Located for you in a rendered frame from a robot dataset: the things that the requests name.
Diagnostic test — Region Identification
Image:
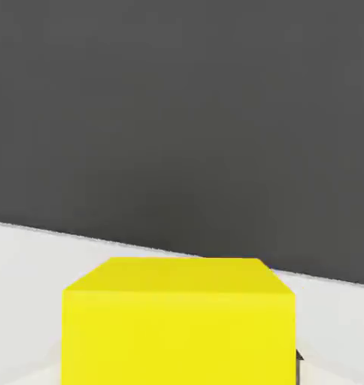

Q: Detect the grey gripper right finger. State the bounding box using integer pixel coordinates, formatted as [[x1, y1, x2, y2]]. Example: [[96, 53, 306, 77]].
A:
[[295, 347, 359, 385]]

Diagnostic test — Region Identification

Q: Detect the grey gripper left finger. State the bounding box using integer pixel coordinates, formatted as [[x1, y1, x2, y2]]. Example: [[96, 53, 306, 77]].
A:
[[8, 359, 63, 385]]

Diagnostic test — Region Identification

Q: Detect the small yellow cube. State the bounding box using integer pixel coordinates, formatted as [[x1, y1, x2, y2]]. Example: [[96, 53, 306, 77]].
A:
[[60, 256, 297, 385]]

